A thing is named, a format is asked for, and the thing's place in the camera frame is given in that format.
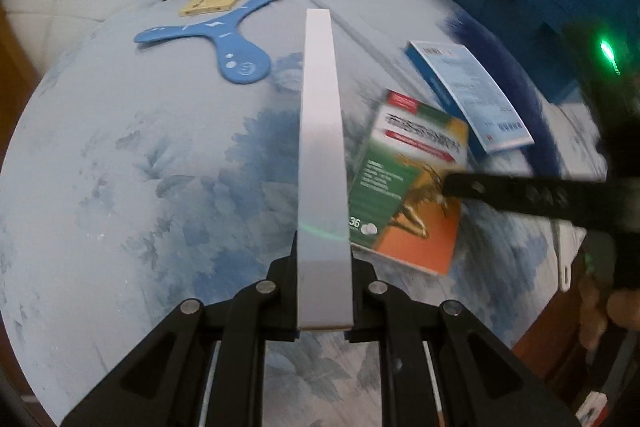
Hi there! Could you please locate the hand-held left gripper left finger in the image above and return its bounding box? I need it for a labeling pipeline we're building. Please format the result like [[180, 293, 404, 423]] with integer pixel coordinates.
[[60, 231, 302, 427]]

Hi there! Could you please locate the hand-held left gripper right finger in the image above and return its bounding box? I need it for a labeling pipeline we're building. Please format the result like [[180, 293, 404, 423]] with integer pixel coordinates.
[[345, 252, 585, 427]]

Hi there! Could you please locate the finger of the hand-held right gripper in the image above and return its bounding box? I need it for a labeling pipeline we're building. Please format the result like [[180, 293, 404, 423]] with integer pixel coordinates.
[[442, 172, 617, 228]]

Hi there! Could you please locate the green and orange medicine box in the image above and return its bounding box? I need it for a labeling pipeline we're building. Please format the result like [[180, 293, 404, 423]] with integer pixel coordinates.
[[347, 89, 471, 277]]

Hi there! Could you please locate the long white box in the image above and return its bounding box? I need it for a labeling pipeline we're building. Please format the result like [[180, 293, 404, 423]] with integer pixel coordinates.
[[296, 8, 356, 333]]

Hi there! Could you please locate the person's right hand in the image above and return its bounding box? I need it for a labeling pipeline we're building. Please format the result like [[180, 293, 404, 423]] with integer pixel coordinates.
[[579, 277, 640, 353]]

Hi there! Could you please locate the blue and white box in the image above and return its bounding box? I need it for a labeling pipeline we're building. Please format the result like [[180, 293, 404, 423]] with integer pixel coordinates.
[[404, 40, 535, 158]]

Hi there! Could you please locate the blue floral bedsheet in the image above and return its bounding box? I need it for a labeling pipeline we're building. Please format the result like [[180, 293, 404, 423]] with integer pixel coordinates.
[[0, 0, 612, 414]]

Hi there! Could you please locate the blue boomerang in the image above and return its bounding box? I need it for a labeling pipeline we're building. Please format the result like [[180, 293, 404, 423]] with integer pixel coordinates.
[[133, 0, 288, 86]]

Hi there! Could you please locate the small tan wooden box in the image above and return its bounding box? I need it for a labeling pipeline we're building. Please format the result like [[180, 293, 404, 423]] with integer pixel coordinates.
[[179, 0, 251, 18]]

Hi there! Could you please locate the white plastic handle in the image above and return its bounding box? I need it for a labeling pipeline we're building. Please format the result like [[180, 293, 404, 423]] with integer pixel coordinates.
[[556, 219, 576, 293]]

